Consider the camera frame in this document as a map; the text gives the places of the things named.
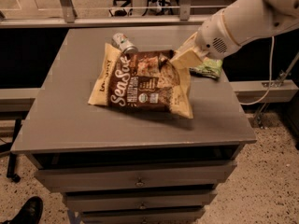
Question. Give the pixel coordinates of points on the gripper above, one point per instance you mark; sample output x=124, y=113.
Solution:
x=212, y=36

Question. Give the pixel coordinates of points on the brown Sea Salt chip bag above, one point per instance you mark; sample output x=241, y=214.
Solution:
x=142, y=81

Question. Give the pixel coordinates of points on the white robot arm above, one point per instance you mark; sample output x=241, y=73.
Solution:
x=233, y=27

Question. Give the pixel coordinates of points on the green chip bag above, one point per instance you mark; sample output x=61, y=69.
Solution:
x=209, y=68

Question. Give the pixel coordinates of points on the silver 7up can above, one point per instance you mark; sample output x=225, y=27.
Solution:
x=122, y=42

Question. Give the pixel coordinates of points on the black office chair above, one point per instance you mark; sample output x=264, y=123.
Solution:
x=122, y=8

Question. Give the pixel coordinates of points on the metal railing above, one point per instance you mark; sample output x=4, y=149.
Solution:
x=95, y=13

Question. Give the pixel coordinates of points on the grey drawer cabinet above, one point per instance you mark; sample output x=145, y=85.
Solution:
x=62, y=131

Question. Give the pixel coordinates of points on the middle grey drawer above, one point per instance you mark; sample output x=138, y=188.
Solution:
x=140, y=200

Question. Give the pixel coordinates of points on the grey drawer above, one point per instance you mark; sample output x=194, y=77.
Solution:
x=140, y=200
x=148, y=216
x=136, y=176

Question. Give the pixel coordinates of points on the top grey drawer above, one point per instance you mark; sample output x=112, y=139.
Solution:
x=136, y=176

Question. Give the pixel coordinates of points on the bottom grey drawer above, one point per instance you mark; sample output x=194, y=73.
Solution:
x=148, y=216

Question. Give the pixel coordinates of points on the black stand leg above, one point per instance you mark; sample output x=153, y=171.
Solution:
x=12, y=157

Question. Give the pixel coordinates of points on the black leather shoe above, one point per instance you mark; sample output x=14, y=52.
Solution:
x=30, y=213

